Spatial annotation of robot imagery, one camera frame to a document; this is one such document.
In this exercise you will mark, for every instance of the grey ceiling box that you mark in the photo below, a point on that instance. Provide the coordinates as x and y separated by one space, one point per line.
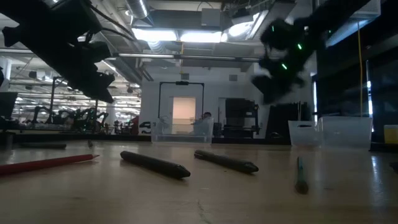
211 17

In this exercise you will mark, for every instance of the wall vent grille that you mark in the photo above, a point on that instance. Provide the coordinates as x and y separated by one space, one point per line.
233 77
184 76

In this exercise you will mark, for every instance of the metal ceiling pipe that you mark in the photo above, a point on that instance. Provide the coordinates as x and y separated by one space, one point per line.
155 56

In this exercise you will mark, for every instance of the green pencil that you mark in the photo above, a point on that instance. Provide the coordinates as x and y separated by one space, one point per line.
301 177

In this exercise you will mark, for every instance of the clear plastic bin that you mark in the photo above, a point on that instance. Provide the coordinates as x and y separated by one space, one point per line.
342 133
161 137

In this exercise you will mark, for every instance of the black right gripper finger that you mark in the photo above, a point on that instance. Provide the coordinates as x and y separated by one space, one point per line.
273 88

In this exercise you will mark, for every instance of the silver ventilation duct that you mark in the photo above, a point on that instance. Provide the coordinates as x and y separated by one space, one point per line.
138 9

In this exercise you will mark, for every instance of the small black robot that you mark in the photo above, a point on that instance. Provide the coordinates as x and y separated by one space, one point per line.
144 127

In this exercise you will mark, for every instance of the black machine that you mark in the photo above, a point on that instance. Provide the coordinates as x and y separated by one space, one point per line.
239 112

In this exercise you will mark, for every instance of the black aluminium table frame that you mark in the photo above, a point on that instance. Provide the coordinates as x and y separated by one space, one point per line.
93 137

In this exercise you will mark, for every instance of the black panels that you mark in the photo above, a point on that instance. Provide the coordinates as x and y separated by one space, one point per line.
286 124

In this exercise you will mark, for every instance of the black monitor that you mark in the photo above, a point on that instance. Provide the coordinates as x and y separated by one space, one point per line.
7 105

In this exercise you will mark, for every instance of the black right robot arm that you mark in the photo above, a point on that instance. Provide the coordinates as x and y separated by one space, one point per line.
335 21

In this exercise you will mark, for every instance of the yellow box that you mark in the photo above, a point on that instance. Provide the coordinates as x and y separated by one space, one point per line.
391 135

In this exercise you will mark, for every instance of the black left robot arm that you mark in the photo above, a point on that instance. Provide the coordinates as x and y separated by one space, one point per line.
37 21

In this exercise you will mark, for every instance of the red pencil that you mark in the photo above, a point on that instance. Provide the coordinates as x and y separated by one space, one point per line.
46 163

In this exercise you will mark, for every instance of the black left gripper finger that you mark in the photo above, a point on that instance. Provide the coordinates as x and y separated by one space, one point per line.
93 87
107 80

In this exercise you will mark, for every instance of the black pen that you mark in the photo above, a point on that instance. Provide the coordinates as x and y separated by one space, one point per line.
227 161
155 165

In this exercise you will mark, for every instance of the person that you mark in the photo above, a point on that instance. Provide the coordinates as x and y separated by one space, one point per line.
206 115

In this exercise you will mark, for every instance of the background robot station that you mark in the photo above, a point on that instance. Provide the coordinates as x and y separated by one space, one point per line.
77 119

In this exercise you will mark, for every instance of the black portal frame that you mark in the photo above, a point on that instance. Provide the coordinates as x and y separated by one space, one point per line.
182 83

